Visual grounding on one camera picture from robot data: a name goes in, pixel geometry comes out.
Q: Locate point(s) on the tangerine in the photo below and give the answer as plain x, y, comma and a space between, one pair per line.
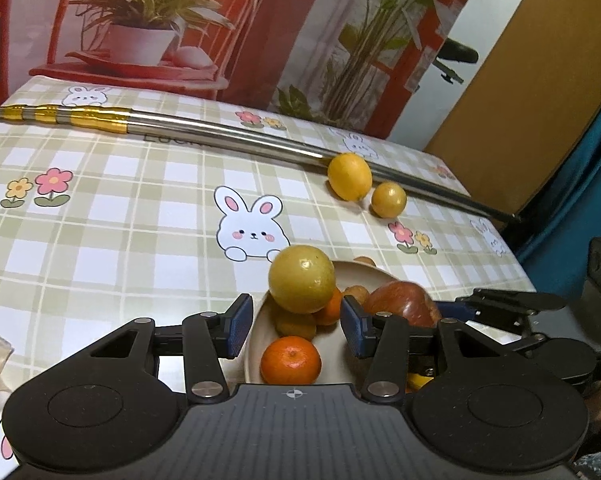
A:
290, 360
331, 312

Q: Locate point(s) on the checkered bunny tablecloth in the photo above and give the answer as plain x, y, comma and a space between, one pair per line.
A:
96, 230

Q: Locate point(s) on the teal curtain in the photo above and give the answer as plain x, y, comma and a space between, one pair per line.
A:
559, 222

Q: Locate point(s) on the beige plate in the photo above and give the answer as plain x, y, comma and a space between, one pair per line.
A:
338, 363

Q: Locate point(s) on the wooden door panel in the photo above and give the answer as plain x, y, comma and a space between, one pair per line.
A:
529, 104

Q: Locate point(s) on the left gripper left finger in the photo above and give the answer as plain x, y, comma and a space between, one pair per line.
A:
208, 337

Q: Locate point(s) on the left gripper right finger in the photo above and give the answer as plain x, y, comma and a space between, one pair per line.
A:
383, 338

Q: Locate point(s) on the yellow lemon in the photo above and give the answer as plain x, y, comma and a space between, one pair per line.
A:
350, 177

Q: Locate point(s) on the printed room backdrop poster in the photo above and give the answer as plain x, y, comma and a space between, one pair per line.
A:
353, 64

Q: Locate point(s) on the red yellow apple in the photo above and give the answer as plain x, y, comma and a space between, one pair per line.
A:
406, 299

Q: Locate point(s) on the green plum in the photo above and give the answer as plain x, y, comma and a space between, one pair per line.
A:
388, 200
301, 279

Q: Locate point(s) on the long metal back scratcher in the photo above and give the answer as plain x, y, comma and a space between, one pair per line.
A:
122, 121

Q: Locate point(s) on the brown longan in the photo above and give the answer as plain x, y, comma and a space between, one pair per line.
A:
294, 324
365, 260
359, 292

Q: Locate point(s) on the large yellow orange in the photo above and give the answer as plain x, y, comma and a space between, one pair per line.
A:
418, 379

